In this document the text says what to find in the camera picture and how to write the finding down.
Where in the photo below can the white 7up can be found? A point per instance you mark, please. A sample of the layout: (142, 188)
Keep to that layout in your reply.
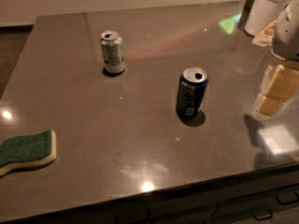
(111, 46)

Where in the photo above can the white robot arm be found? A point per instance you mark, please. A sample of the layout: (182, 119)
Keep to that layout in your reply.
(282, 34)

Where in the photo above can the dark object behind bucket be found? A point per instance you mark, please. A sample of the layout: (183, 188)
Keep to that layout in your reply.
(245, 14)

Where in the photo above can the green yellow sponge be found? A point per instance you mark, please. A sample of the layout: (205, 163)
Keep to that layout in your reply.
(27, 151)

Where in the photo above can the black drawer handle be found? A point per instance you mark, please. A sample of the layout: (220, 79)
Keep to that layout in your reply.
(262, 215)

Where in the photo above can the blue pepsi can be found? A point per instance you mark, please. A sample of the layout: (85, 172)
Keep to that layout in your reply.
(191, 90)

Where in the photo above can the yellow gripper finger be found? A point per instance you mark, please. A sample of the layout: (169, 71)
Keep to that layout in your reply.
(279, 85)

